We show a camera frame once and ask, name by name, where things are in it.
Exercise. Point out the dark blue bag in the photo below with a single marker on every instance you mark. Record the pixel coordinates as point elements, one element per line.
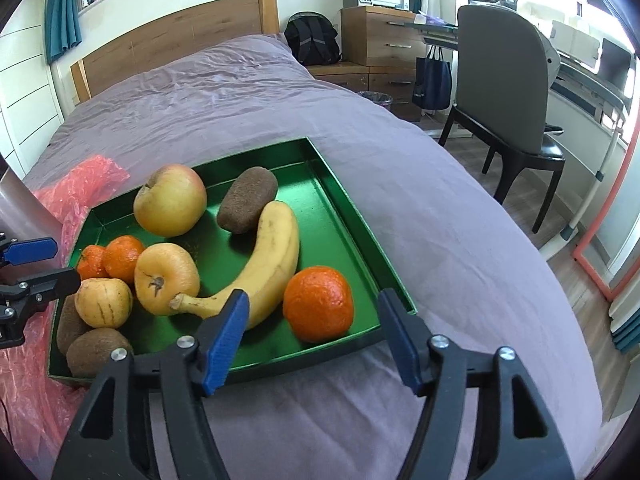
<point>432,82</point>

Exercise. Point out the black monitor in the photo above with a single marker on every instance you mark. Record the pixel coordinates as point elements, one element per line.
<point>615,65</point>

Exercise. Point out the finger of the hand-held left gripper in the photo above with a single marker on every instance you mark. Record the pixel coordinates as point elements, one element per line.
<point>32,251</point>
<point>50,282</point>

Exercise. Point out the round yellow fruit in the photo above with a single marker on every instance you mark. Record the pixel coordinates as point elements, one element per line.
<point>167,277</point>

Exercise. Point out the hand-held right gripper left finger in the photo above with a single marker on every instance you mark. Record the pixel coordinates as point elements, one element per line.
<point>225,345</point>

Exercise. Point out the grey chair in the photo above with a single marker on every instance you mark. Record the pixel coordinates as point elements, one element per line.
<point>500,75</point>

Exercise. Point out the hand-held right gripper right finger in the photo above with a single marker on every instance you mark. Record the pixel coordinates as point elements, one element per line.
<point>400,340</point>

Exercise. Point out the brown kiwi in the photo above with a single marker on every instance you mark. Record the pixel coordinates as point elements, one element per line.
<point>247,200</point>
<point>97,352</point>
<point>69,327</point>

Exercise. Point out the bed with purple sheet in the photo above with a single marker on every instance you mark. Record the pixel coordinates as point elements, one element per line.
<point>425,210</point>

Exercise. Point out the pink plastic sheet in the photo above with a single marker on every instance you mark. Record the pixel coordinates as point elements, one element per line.
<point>30,395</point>

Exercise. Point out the yellow-green apple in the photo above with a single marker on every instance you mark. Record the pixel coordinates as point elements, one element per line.
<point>170,200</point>

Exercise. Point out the orange frame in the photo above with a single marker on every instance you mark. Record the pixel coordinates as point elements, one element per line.
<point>600,240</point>

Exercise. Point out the wooden drawer chest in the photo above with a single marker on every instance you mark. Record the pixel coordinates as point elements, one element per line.
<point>385,35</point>

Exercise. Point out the green tray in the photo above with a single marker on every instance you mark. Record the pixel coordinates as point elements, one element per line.
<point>320,210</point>

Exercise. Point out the orange tangerine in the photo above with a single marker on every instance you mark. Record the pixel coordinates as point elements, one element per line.
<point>122,257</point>
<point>91,262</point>
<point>319,304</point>

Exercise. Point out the wooden headboard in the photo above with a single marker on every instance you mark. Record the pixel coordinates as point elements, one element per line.
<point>170,40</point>

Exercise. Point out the teal curtain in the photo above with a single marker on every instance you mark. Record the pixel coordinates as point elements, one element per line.
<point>62,10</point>
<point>627,330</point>

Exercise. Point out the low wooden drawer cabinet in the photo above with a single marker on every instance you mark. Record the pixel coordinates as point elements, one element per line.
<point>390,90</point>

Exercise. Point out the white wardrobe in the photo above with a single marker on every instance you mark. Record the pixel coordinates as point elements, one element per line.
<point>27,85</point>

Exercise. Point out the small striped yellow fruit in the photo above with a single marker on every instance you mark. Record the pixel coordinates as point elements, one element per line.
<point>102,302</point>

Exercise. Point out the black backpack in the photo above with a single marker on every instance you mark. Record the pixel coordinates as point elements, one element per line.
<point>312,40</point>

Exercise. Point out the yellow banana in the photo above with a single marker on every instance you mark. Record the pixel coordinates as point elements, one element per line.
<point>275,255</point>

